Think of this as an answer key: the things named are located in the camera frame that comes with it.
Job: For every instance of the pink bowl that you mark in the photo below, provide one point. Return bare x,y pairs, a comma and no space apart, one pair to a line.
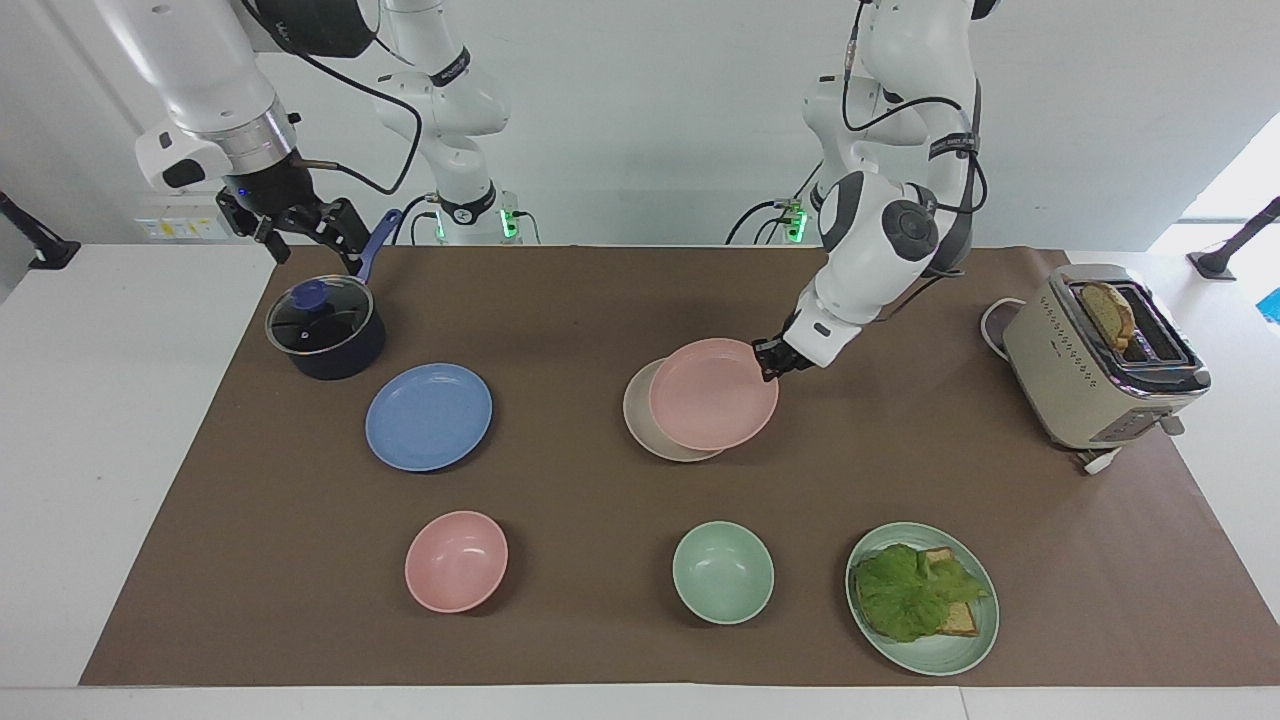
456,562

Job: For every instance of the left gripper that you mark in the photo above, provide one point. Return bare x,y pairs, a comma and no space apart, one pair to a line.
790,358

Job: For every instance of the blue plate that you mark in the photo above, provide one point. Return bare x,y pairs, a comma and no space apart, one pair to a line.
428,417

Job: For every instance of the glass pot lid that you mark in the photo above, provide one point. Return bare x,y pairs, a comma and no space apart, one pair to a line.
318,315

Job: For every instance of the green bowl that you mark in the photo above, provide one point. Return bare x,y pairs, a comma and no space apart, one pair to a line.
723,572

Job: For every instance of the dark blue pot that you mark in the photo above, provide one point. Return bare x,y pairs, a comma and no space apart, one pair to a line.
340,360

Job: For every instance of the toasted bread slice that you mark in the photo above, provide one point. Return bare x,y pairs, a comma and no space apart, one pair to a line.
962,620

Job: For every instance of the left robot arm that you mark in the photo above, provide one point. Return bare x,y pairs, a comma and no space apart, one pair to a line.
880,250

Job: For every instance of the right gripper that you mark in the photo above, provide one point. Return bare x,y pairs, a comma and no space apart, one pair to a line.
270,185

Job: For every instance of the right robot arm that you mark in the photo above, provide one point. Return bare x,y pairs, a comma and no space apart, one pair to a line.
205,75

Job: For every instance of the beige plate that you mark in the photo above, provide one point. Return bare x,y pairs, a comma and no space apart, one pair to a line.
640,415

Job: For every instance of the black stand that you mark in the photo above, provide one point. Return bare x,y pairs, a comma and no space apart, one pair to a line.
1225,255
40,245

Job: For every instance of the green lettuce leaf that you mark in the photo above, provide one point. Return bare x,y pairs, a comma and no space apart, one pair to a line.
905,595

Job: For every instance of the green plate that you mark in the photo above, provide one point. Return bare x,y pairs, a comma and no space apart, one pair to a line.
930,655

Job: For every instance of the pink plate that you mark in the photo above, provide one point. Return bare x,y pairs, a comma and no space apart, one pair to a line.
712,395

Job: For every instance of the beige toaster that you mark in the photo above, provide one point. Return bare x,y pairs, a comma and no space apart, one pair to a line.
1075,380

